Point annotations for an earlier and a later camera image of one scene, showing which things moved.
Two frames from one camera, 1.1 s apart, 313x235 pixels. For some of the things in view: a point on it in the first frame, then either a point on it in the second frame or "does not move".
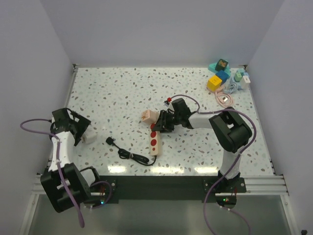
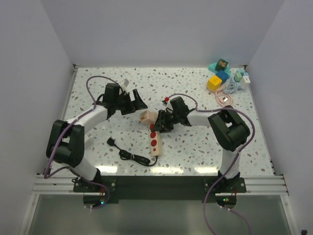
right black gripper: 162,125 does not move
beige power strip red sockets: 154,137 does not move
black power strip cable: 123,153 does not move
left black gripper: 82,124 -> 131,108
